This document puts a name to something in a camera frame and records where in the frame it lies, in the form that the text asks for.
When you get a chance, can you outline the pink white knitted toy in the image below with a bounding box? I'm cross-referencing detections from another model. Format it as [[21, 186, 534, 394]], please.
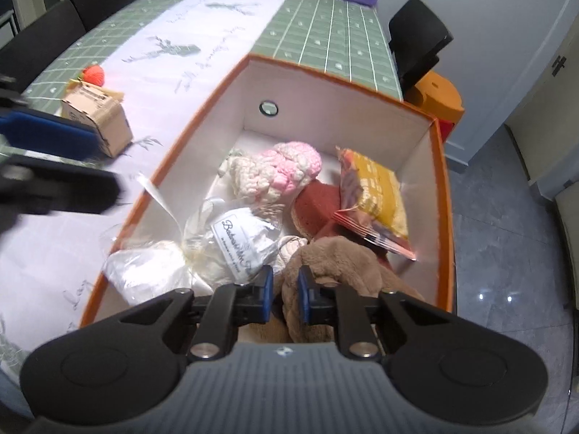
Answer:
[[219, 141, 323, 204]]

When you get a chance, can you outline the yellow snack packet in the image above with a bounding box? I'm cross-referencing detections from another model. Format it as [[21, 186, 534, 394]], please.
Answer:
[[333, 148, 416, 261]]

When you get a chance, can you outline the black chair near left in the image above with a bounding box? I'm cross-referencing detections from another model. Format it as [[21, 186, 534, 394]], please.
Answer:
[[0, 0, 85, 93]]

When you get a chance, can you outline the orange crochet strawberry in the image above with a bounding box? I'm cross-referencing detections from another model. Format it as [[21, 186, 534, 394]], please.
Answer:
[[72, 65, 105, 87]]

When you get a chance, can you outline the red round cushion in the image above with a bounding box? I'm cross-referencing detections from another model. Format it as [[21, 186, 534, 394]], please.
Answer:
[[291, 179, 341, 240]]

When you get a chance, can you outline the brown plush toy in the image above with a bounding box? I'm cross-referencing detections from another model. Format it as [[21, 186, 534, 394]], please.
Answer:
[[240, 236, 422, 344]]

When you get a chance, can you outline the orange stool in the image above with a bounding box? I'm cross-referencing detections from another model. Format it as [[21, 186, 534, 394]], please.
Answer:
[[404, 71, 465, 142]]

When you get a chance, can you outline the wooden speaker box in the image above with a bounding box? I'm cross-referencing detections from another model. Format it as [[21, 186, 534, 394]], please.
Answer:
[[61, 83, 134, 158]]

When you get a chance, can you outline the black chair right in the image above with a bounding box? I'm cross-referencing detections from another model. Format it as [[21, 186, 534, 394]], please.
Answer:
[[389, 0, 453, 95]]

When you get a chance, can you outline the orange storage box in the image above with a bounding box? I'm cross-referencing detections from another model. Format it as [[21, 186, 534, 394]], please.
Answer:
[[81, 55, 455, 343]]

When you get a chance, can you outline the clear plastic bag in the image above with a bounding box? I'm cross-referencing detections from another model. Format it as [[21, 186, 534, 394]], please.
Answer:
[[103, 197, 284, 306]]

